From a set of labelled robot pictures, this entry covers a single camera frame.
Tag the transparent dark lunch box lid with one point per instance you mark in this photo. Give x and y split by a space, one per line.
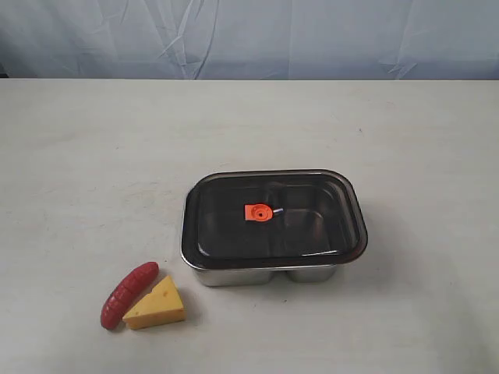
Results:
308 218

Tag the yellow toy cheese wedge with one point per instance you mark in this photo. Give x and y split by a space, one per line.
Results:
163 305

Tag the red toy sausage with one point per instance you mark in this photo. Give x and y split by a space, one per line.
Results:
126 292

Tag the steel two-compartment lunch box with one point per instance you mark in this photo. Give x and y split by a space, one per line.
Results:
249 274

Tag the light blue backdrop cloth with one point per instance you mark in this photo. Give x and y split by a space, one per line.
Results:
250 39

